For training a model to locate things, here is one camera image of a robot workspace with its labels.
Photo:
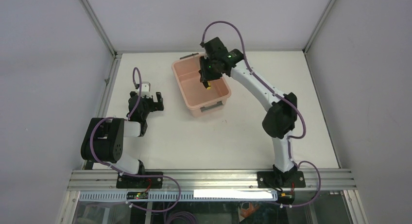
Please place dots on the right aluminium frame post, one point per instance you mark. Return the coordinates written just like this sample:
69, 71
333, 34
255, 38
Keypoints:
318, 26

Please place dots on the left aluminium frame post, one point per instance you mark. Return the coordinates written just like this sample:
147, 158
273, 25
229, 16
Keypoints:
98, 26

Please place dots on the black yellow screwdriver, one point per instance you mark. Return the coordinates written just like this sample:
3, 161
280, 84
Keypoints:
207, 85

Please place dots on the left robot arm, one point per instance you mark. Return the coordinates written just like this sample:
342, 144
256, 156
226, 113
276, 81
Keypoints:
103, 142

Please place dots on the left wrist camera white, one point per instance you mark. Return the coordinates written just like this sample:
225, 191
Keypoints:
146, 90

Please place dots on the aluminium frame post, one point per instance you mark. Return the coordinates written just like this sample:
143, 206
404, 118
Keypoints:
318, 26
98, 26

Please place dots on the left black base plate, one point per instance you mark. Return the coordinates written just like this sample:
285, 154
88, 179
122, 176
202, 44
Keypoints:
139, 180

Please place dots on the aluminium mounting rail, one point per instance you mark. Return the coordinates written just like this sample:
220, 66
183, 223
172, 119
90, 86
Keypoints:
187, 180

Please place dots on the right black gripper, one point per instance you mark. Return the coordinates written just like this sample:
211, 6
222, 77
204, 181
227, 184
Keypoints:
209, 72

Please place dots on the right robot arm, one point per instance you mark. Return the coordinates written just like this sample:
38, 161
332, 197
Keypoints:
281, 113

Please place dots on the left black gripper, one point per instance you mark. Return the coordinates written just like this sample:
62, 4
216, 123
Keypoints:
147, 104

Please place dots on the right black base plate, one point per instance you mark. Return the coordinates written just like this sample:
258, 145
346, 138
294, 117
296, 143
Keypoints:
271, 179

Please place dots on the pink plastic bin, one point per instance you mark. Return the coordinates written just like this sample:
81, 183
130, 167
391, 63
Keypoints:
198, 99

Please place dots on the white slotted cable duct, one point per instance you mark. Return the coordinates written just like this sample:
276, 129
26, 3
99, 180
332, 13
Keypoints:
203, 195

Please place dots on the orange object under table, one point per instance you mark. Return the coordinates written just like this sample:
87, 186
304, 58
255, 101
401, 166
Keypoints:
248, 208

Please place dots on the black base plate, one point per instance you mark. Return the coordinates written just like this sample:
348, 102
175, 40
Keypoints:
139, 180
271, 179

